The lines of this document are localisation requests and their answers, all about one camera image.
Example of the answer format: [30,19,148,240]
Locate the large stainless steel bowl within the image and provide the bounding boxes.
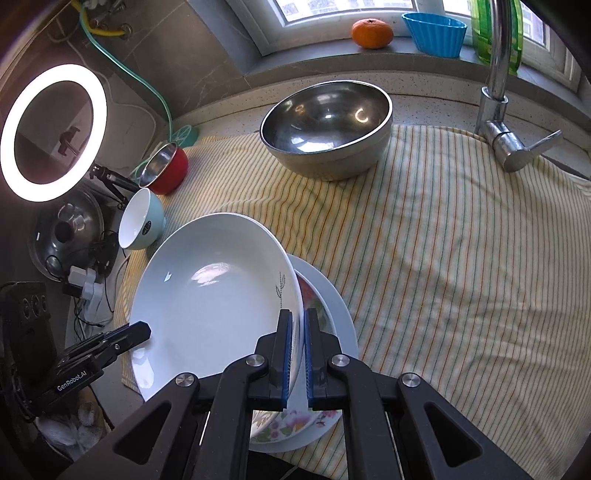
[260,80,393,182]

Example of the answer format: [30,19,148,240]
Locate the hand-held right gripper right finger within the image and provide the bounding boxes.
[304,308,532,480]

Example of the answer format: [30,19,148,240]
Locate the red steel-lined bowl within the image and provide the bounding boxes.
[139,142,190,195]

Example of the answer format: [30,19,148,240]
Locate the white fuzzy cloth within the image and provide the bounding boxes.
[37,401,114,450]

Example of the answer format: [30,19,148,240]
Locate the glass pot lid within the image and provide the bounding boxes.
[28,189,106,282]

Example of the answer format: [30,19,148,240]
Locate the white deep plate leaf print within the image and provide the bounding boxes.
[128,212,305,403]

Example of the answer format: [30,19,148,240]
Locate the light blue ceramic bowl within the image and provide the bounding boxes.
[118,188,167,251]

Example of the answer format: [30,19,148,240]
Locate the black round stand base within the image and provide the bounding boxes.
[95,233,122,278]

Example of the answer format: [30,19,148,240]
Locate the white-edged board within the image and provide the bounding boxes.
[104,104,160,174]

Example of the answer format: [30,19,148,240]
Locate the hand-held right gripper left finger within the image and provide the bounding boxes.
[55,309,296,480]

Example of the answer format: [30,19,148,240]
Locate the chrome kitchen faucet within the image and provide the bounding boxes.
[475,0,563,172]

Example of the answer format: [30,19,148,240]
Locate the white ring light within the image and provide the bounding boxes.
[0,64,108,202]

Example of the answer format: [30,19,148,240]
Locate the black tripod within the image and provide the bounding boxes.
[90,164,139,204]

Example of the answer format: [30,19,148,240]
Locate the orange tangerine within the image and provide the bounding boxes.
[352,18,394,49]

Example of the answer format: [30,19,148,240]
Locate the yellow hose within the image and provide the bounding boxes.
[71,0,127,38]

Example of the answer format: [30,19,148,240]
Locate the striped yellow cloth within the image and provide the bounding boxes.
[113,122,591,480]

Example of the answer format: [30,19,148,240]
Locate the green dish soap bottle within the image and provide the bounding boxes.
[471,0,523,77]

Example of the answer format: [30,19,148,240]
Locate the green hose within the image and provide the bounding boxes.
[78,9,174,144]

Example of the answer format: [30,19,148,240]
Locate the white framed window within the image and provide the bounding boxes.
[226,0,583,93]

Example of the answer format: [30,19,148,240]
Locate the white plate pink flowers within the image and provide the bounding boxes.
[249,253,359,455]

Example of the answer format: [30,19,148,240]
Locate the blue ribbed cup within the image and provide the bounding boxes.
[402,12,468,58]

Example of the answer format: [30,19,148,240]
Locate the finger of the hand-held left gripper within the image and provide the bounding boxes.
[69,322,153,370]

